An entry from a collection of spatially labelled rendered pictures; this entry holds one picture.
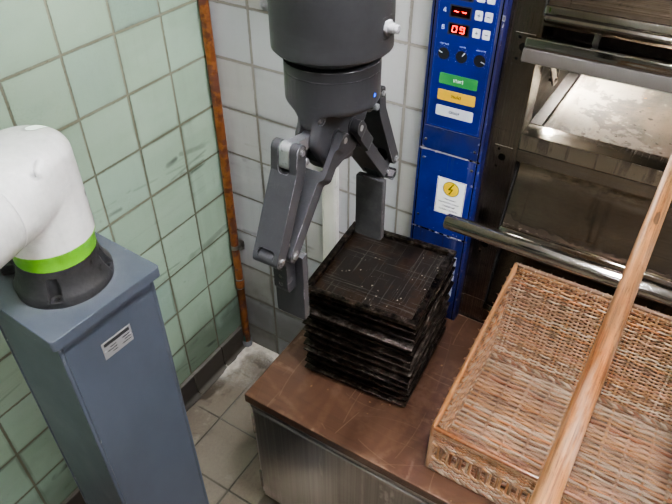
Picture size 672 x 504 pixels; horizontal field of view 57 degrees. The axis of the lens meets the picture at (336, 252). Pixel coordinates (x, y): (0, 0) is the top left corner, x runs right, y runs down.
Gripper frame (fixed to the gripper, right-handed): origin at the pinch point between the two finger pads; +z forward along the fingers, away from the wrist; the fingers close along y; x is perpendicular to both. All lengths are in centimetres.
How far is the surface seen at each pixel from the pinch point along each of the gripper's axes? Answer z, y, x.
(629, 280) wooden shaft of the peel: 26, -48, 24
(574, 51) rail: 3, -75, 3
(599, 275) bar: 30, -52, 20
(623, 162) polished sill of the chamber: 28, -89, 15
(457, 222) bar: 29, -52, -6
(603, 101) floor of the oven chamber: 27, -115, 4
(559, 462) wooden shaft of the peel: 27.5, -10.8, 24.2
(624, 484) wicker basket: 88, -60, 37
